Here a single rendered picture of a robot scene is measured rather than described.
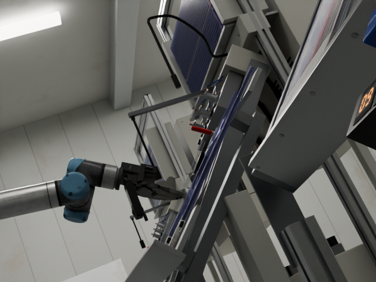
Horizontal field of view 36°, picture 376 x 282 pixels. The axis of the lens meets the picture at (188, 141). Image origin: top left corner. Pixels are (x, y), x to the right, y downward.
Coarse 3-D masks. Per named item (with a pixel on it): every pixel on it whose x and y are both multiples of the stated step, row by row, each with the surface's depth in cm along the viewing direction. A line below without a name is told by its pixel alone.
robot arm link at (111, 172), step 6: (108, 168) 176; (114, 168) 177; (108, 174) 176; (114, 174) 176; (102, 180) 176; (108, 180) 176; (114, 180) 176; (102, 186) 177; (108, 186) 177; (114, 186) 178
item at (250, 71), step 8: (248, 72) 135; (240, 88) 133; (240, 96) 131; (232, 112) 129; (224, 128) 127; (216, 144) 124; (216, 152) 123; (208, 160) 122; (208, 168) 121; (200, 176) 120; (200, 184) 119; (192, 192) 119; (192, 200) 117; (184, 216) 115
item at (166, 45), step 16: (224, 0) 181; (256, 0) 183; (224, 16) 179; (272, 16) 187; (224, 32) 184; (224, 48) 193; (176, 64) 238; (208, 80) 211; (192, 112) 235; (336, 240) 173; (288, 272) 183
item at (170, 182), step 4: (168, 180) 180; (172, 180) 180; (160, 184) 179; (164, 184) 179; (168, 184) 179; (172, 184) 179; (172, 188) 179; (160, 192) 178; (164, 192) 178; (168, 192) 177; (172, 192) 177; (176, 192) 178; (180, 192) 179; (176, 196) 179; (180, 196) 179
